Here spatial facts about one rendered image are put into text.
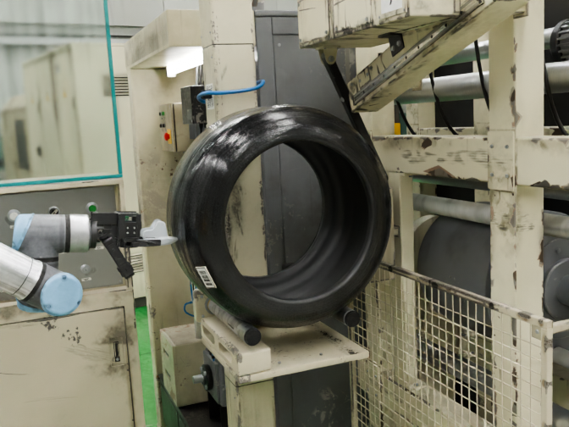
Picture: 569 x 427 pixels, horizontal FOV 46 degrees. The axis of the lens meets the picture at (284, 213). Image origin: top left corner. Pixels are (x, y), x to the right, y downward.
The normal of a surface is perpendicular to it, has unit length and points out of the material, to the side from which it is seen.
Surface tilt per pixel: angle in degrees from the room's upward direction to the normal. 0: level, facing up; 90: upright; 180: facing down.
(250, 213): 90
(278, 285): 79
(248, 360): 90
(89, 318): 90
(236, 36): 90
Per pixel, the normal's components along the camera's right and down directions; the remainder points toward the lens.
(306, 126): 0.38, -0.07
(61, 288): 0.65, 0.07
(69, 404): 0.37, 0.14
